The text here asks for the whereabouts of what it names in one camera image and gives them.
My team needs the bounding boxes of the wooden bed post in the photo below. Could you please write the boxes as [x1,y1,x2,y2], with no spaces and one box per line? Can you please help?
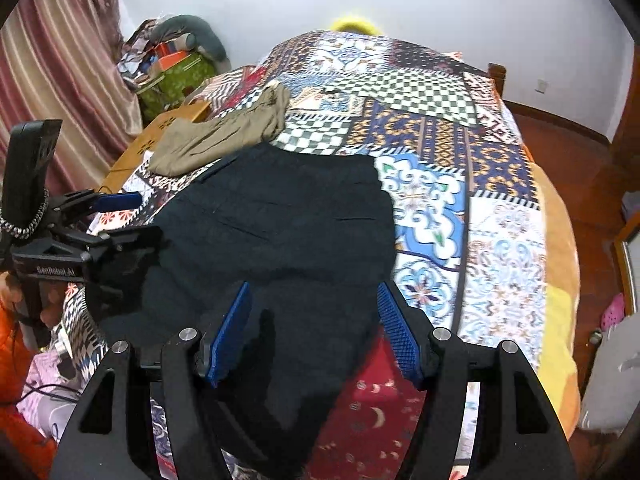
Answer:
[487,62,507,97]

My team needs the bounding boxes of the braided wrist cord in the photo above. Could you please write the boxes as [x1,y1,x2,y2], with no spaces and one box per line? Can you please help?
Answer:
[0,195,50,238]

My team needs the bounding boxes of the yellow round object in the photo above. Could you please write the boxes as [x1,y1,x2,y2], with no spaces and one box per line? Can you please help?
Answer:
[332,12,379,34]

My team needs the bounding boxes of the grey plush pillow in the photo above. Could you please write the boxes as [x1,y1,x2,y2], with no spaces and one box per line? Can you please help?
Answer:
[150,15,228,61]

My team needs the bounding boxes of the wooden door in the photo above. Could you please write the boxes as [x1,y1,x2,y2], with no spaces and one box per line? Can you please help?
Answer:
[611,30,640,196]

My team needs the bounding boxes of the striped brown curtain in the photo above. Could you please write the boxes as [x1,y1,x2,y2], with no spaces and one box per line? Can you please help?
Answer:
[0,0,146,198]

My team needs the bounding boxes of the grey cloth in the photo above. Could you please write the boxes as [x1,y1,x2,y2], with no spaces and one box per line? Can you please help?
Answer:
[579,317,637,431]

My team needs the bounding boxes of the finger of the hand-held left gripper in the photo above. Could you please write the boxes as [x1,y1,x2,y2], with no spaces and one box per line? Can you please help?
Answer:
[50,191,143,221]
[65,225,165,261]

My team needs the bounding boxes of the orange yellow blanket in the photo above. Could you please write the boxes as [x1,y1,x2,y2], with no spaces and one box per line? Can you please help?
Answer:
[527,160,583,438]

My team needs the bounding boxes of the black pants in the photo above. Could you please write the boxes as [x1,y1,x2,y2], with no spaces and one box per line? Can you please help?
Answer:
[85,142,398,476]

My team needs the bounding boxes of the patterned gift bag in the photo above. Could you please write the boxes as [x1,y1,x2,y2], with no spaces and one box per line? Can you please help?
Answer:
[117,19,163,92]

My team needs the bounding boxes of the green patterned box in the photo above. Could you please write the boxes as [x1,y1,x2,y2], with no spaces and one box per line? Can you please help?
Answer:
[136,55,213,122]

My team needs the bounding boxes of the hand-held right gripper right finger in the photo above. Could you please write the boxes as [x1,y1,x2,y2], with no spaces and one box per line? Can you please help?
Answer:
[376,281,576,480]

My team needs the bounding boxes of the wooden framed furniture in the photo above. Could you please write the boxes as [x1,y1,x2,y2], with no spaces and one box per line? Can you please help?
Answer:
[612,195,640,316]

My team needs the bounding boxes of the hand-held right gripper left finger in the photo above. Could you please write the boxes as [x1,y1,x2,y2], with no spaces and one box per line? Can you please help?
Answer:
[50,281,253,480]

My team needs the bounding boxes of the person's left hand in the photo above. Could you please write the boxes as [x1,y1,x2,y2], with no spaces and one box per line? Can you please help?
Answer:
[40,285,68,333]

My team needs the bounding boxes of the red moon print cloth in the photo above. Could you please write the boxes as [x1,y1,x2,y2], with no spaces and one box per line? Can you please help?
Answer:
[302,332,431,480]

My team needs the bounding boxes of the patchwork printed blanket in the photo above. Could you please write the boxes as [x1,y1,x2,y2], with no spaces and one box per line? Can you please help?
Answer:
[50,30,548,480]

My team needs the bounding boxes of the pink cloth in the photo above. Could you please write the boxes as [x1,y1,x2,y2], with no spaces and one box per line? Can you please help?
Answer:
[22,347,101,411]

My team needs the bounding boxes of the olive green pants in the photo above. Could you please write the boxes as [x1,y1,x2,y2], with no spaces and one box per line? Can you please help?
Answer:
[148,84,291,177]

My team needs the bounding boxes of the wooden table with flower cutouts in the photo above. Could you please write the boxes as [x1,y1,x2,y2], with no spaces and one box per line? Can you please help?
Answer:
[107,100,211,196]

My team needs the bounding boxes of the orange box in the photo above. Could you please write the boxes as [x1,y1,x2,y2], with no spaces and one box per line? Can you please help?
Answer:
[154,42,193,72]

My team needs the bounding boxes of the pink clog shoe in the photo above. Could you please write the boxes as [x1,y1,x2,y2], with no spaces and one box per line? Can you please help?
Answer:
[600,292,628,330]

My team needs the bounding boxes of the thin black cable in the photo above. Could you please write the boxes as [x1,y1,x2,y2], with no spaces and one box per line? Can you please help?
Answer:
[17,384,88,406]

